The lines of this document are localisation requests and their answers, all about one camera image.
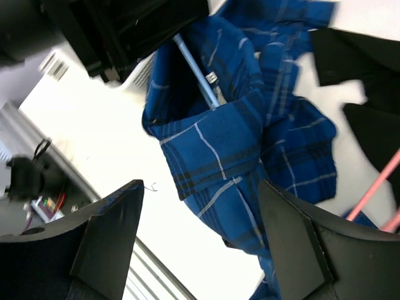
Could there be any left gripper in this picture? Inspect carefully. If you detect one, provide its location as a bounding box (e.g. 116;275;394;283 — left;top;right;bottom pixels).
41;0;209;83

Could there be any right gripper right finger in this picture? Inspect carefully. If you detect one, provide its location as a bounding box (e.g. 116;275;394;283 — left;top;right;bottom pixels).
259;180;399;299

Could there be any light blue hanger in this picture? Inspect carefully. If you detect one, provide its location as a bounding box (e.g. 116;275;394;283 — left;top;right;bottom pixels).
173;34;219;109

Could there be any blue plaid shirt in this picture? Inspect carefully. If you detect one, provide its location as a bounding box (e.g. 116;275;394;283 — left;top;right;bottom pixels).
142;1;337;299

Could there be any pink wire hanger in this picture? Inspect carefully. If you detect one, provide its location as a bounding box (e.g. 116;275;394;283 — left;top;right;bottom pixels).
345;148;400;234

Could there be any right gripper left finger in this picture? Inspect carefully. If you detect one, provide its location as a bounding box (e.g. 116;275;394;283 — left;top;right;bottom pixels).
1;179;144;299

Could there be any aluminium front rail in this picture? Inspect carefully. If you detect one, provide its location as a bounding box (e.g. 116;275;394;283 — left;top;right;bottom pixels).
0;99;198;300

